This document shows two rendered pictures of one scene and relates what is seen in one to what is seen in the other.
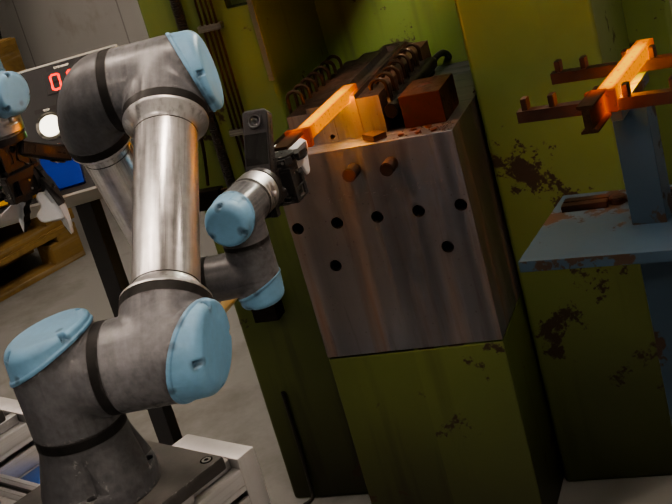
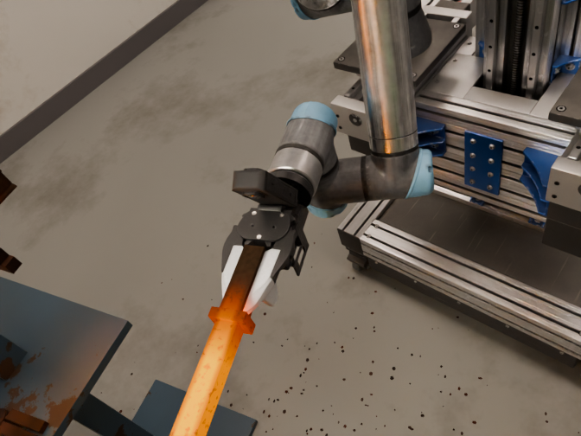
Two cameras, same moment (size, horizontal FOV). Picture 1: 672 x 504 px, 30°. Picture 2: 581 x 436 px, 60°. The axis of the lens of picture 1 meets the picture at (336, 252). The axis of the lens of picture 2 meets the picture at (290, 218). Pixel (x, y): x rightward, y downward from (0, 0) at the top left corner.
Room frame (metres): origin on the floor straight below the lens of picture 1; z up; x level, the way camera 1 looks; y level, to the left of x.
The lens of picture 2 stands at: (2.48, 0.18, 1.49)
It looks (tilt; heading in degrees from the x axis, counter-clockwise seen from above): 48 degrees down; 191
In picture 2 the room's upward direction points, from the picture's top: 22 degrees counter-clockwise
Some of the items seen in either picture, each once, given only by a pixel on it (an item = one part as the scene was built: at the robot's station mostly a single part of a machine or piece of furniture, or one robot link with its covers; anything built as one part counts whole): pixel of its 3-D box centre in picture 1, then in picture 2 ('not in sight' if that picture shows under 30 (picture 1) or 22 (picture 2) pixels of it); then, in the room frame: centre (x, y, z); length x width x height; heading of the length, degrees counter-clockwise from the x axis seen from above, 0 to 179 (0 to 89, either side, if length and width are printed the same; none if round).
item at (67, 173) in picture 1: (62, 170); not in sight; (2.43, 0.47, 1.01); 0.07 x 0.05 x 0.07; 92
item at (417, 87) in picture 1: (429, 100); not in sight; (2.40, -0.26, 0.95); 0.12 x 0.09 x 0.07; 157
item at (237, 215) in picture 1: (237, 214); (308, 140); (1.88, 0.13, 0.98); 0.11 x 0.08 x 0.09; 157
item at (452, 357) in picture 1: (466, 383); not in sight; (2.60, -0.21, 0.23); 0.56 x 0.38 x 0.47; 157
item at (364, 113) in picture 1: (364, 89); not in sight; (2.61, -0.15, 0.96); 0.42 x 0.20 x 0.09; 157
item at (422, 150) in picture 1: (419, 199); not in sight; (2.60, -0.21, 0.69); 0.56 x 0.38 x 0.45; 157
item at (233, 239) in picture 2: (293, 154); (243, 247); (2.07, 0.02, 1.00); 0.09 x 0.05 x 0.02; 154
